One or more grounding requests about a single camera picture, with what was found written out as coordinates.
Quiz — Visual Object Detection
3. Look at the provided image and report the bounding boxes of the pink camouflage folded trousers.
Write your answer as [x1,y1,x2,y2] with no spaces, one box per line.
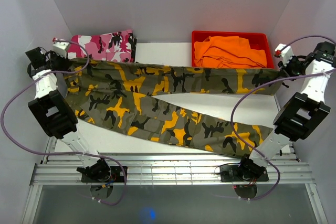
[67,29,137,63]

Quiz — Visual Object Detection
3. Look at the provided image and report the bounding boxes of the purple cable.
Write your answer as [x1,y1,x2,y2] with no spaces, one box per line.
[212,34,336,201]
[1,40,128,207]

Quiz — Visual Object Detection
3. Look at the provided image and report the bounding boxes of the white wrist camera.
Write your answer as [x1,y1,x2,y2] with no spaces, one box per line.
[274,44,294,65]
[52,38,70,58]

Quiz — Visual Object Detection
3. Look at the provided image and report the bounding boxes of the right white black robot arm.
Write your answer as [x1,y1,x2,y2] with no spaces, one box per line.
[237,41,335,180]

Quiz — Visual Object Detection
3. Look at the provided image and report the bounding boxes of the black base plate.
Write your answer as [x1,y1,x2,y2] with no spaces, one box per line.
[76,166,128,184]
[218,163,269,182]

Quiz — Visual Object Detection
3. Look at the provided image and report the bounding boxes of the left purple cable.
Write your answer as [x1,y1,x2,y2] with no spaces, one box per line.
[1,40,128,207]

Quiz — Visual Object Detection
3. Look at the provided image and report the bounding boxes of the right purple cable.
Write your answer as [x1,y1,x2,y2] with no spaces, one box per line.
[212,34,336,201]

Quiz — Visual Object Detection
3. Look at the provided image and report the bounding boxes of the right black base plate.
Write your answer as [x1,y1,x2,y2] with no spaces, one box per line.
[218,163,269,182]

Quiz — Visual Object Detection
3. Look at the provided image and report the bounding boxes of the aluminium rail frame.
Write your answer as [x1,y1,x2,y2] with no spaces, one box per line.
[22,125,328,223]

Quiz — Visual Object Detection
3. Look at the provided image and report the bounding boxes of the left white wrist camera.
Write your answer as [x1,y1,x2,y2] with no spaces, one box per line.
[52,38,70,58]

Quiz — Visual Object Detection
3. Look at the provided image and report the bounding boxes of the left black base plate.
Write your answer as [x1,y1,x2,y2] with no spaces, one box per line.
[76,166,128,184]

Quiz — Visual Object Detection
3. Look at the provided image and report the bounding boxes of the yellow camouflage trousers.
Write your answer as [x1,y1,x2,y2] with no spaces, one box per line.
[64,59,279,157]

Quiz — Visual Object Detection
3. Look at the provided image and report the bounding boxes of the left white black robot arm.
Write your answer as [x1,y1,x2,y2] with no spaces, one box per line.
[25,47,111,182]

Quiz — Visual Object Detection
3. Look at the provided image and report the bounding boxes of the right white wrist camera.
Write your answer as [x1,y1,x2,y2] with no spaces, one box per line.
[274,44,294,65]

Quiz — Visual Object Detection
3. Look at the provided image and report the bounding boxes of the red plastic bin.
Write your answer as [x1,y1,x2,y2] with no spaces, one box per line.
[192,30,274,69]

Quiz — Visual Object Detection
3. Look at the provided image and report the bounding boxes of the orange cloth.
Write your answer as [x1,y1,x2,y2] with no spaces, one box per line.
[193,36,267,69]

